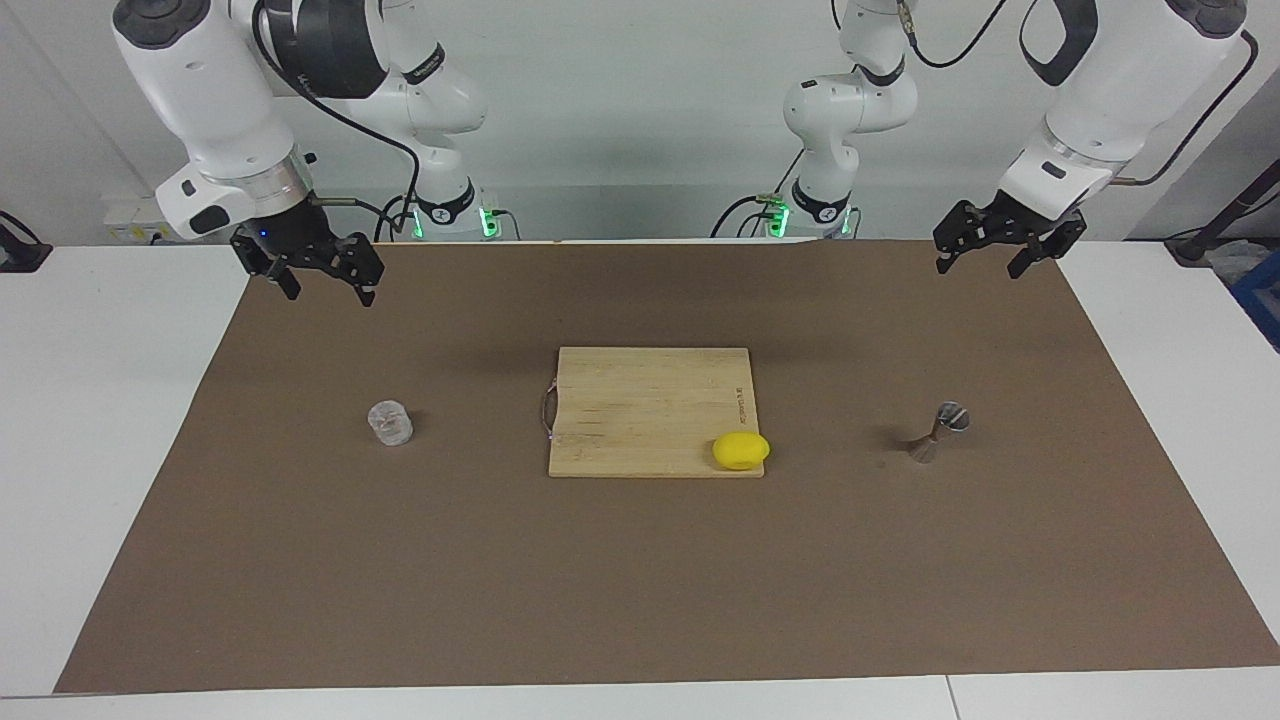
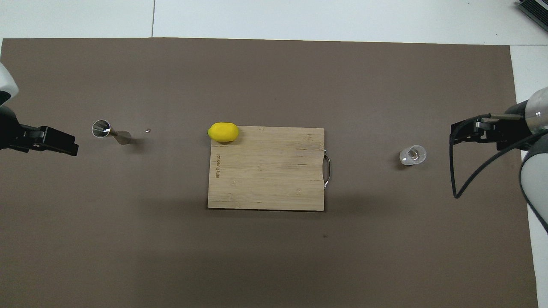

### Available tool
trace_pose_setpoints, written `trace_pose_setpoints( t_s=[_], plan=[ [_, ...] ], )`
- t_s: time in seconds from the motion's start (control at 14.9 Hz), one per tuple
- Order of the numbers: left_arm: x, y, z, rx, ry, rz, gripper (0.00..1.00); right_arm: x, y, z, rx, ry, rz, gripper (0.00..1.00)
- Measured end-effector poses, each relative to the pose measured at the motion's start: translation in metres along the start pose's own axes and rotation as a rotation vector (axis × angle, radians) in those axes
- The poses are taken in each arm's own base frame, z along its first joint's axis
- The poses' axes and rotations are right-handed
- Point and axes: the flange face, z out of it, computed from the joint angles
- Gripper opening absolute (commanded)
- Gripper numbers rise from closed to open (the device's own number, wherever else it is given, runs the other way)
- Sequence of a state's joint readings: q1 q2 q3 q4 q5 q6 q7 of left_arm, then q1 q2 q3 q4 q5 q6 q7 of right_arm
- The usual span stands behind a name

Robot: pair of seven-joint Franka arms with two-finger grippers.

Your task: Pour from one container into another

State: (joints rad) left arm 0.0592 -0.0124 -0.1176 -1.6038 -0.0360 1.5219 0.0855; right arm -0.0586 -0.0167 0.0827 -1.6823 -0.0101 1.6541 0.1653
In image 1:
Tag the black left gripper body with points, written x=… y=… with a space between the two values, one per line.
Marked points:
x=1010 y=218

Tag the black stand leg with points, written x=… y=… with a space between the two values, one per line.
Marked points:
x=1225 y=215

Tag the black clamp mount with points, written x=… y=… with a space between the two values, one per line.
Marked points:
x=18 y=255

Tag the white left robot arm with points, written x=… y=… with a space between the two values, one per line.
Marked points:
x=1110 y=90

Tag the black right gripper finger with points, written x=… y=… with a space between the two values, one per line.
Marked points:
x=282 y=278
x=365 y=265

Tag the steel cocktail jigger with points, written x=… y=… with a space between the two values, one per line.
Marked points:
x=938 y=432

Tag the yellow lemon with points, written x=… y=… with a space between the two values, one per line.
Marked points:
x=741 y=451

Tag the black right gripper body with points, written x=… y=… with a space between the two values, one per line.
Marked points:
x=290 y=232

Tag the blue crate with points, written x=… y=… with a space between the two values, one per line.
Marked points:
x=1262 y=295

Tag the clear glass cup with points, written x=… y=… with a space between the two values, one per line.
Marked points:
x=390 y=424

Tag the white wall socket box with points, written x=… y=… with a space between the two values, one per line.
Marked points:
x=130 y=215

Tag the brown table mat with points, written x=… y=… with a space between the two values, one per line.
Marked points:
x=640 y=580

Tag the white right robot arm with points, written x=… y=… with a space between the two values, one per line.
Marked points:
x=200 y=90

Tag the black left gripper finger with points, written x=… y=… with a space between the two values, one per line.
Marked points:
x=947 y=256
x=1032 y=258

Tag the wooden cutting board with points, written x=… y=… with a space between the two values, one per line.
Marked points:
x=640 y=410

